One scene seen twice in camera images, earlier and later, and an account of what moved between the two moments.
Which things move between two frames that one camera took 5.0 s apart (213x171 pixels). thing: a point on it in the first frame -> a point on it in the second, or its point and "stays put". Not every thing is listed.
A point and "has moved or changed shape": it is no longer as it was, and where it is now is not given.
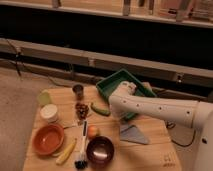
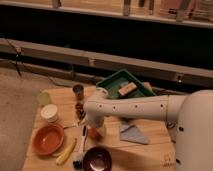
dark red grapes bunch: (81, 110) stays put
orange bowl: (48, 139) stays put
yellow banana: (67, 153) stays put
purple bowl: (100, 151) has moved or changed shape
